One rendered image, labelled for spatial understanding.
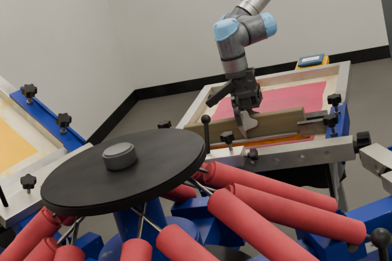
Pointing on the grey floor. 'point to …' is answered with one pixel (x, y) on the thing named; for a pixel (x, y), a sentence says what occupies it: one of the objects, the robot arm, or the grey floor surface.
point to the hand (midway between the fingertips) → (245, 131)
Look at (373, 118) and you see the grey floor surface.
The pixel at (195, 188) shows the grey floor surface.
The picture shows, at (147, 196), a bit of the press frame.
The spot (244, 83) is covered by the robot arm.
